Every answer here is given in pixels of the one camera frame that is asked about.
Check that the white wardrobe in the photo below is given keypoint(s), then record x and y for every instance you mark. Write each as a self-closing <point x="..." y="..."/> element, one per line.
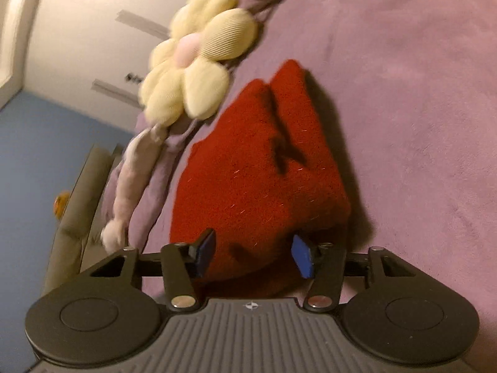
<point x="97" y="19"/>

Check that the purple bed sheet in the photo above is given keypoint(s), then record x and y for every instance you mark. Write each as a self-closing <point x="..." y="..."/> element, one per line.
<point x="407" y="105"/>

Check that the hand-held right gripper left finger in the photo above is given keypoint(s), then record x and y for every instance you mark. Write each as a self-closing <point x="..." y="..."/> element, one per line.
<point x="205" y="254"/>

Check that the red knitted sweater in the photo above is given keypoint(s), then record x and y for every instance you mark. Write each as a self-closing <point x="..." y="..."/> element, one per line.
<point x="252" y="171"/>

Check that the cream flower-shaped cushion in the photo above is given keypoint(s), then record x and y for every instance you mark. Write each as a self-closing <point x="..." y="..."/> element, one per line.
<point x="194" y="62"/>

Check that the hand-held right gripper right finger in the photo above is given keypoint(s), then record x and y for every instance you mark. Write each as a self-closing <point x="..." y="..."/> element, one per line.
<point x="303" y="256"/>

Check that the small orange object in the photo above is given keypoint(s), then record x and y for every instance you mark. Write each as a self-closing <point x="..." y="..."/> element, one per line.
<point x="61" y="204"/>

